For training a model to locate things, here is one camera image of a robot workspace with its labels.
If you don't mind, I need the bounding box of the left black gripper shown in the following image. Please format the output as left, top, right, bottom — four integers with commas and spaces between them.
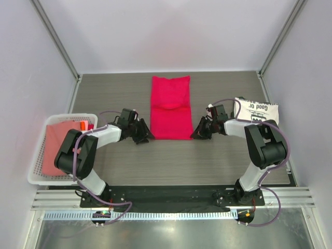
128, 118, 154, 144

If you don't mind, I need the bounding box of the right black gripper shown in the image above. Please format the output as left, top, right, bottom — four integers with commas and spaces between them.
191, 116, 217, 140

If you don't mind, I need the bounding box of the magenta pink t shirt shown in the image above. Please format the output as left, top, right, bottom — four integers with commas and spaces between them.
150, 76, 193, 140

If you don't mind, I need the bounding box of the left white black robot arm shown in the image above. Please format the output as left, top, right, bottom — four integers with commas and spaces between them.
54, 108, 155, 207

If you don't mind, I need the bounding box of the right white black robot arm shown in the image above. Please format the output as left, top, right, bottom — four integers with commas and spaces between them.
190, 105, 289, 205

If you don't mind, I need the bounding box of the white printed folded t shirt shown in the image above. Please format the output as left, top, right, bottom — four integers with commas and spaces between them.
233, 98, 279, 124

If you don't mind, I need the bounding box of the orange t shirt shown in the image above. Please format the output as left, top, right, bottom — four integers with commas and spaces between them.
80, 120, 89, 131

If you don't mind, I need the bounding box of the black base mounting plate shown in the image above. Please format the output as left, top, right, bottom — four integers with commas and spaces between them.
79, 184, 265, 211

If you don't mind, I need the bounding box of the salmon pink t shirt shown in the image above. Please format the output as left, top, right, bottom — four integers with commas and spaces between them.
42, 120, 80, 176

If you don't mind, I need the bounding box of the white plastic laundry basket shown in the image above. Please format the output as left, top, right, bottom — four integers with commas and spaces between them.
27, 113, 98, 186

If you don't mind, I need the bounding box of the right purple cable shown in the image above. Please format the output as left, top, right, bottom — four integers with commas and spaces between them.
210, 98, 291, 228

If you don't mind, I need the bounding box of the white slotted cable duct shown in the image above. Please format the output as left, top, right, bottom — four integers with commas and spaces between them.
44, 210, 238, 222

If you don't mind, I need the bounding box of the left aluminium frame post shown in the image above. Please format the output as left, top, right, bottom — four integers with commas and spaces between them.
30, 0, 80, 81

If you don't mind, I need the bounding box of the aluminium frame post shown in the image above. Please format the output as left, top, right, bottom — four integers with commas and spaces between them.
257, 0, 308, 78
30, 0, 80, 81

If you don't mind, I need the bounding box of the right aluminium frame post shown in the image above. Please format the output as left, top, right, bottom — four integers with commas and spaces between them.
257, 0, 308, 78

